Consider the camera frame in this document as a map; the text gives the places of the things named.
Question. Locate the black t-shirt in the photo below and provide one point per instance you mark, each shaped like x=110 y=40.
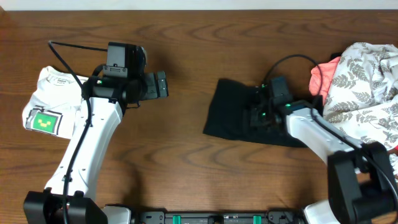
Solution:
x=228 y=119

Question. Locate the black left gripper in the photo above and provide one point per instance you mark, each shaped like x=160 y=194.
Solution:
x=151 y=91

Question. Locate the white fern-print garment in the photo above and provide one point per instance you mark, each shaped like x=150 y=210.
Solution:
x=362 y=99

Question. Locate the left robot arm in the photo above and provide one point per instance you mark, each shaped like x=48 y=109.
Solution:
x=114 y=87

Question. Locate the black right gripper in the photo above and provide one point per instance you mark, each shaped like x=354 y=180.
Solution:
x=252 y=118

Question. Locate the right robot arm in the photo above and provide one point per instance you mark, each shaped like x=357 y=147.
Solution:
x=361 y=184

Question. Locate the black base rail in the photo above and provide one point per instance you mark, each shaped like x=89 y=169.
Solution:
x=268 y=217

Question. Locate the coral pink garment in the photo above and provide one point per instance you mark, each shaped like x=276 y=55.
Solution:
x=321 y=78

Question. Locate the folded white pixel-print t-shirt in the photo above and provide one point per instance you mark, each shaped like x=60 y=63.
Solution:
x=53 y=107

